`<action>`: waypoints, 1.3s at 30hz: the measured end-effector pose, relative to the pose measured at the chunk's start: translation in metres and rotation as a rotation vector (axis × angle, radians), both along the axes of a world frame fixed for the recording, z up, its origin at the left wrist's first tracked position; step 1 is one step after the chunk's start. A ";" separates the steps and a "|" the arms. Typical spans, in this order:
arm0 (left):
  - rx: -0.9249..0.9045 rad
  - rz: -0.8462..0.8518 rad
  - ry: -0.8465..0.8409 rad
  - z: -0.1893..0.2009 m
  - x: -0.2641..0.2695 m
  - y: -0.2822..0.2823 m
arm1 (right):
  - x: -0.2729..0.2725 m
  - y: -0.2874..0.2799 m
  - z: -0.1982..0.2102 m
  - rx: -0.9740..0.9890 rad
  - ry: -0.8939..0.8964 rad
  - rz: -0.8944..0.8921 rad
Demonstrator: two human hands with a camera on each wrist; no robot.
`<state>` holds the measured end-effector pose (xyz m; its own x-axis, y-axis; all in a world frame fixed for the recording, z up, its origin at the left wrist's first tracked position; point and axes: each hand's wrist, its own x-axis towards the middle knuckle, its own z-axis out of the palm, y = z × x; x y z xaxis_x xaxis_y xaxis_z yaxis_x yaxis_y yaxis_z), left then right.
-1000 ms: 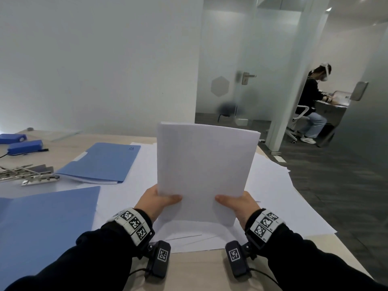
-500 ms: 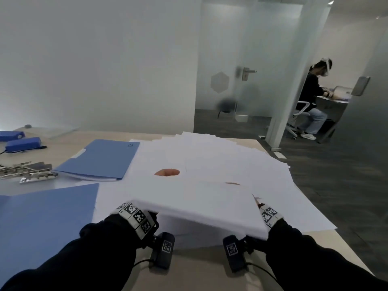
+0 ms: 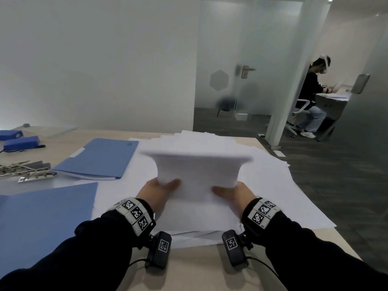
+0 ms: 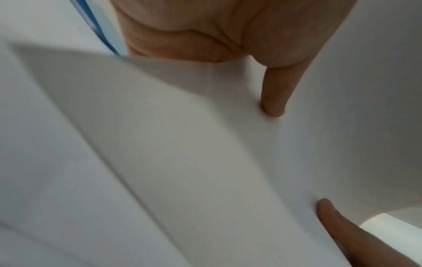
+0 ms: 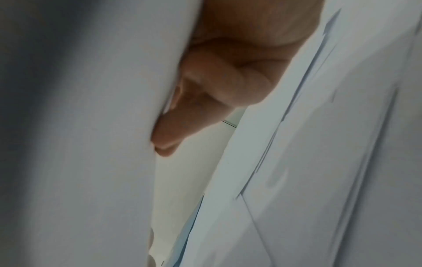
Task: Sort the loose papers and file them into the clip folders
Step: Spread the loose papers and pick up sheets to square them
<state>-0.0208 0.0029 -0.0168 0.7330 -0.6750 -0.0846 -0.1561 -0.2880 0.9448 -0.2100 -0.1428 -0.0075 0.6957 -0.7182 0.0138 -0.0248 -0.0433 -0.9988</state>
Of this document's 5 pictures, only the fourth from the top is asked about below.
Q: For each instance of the white paper stack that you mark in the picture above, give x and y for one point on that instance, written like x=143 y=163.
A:
x=181 y=143

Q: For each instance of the person's left hand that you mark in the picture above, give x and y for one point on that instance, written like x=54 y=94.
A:
x=230 y=28

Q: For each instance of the person's right hand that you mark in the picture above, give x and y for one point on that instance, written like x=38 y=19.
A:
x=362 y=245

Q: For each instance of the blue folder with inner slot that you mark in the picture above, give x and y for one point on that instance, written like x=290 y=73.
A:
x=95 y=28

